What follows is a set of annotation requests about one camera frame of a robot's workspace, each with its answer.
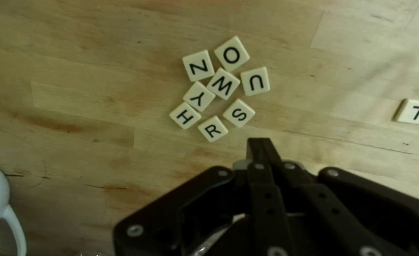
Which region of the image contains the cream letter tile L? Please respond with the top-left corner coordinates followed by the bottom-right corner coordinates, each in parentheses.
top-left (394, 97), bottom-right (419, 125)

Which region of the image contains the cream letter tile H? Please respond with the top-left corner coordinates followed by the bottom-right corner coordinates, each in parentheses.
top-left (168, 101), bottom-right (204, 131)

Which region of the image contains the cream letter tile N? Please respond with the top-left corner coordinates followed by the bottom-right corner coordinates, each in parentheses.
top-left (181, 48), bottom-right (216, 83)

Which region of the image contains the cream letter tile W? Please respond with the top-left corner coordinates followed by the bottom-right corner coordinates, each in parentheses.
top-left (205, 67), bottom-right (242, 101)

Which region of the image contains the cream letter tile U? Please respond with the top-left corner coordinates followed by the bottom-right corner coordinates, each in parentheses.
top-left (239, 65), bottom-right (272, 98)

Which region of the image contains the cream letter tile S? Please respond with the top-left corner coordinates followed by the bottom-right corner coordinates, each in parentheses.
top-left (222, 97), bottom-right (258, 129)

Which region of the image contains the cream letter tile O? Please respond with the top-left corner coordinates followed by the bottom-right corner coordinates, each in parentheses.
top-left (214, 34), bottom-right (252, 73)

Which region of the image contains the cream letter tile R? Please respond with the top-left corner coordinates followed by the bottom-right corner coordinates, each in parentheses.
top-left (197, 114), bottom-right (231, 144)

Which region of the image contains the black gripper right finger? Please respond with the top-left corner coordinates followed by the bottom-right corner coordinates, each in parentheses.
top-left (263, 138), bottom-right (419, 256)

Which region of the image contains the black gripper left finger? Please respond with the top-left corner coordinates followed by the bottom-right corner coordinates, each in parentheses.
top-left (113, 138), bottom-right (300, 256)

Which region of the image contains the cream letter tile Y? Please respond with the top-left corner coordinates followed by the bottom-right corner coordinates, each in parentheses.
top-left (182, 80), bottom-right (218, 114)

